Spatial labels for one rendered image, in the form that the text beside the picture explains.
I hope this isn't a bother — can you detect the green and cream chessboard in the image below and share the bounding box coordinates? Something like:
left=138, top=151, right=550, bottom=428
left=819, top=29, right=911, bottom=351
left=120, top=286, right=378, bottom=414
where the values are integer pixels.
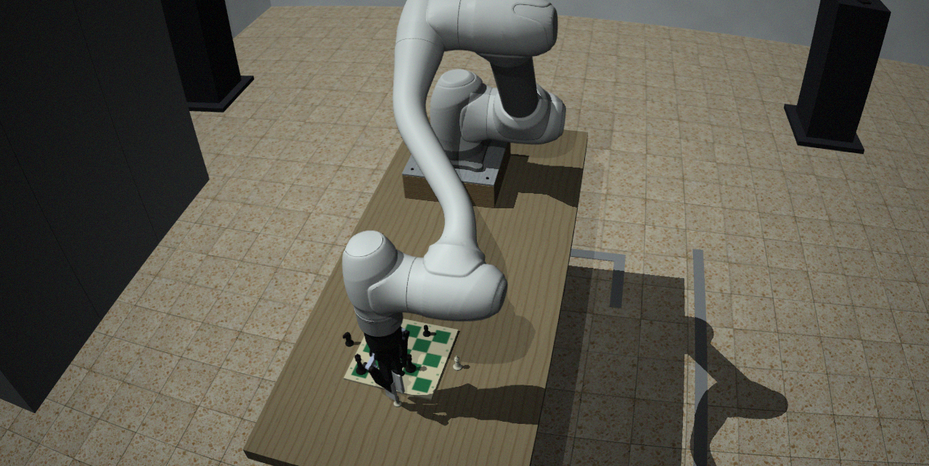
left=344, top=319, right=459, bottom=401

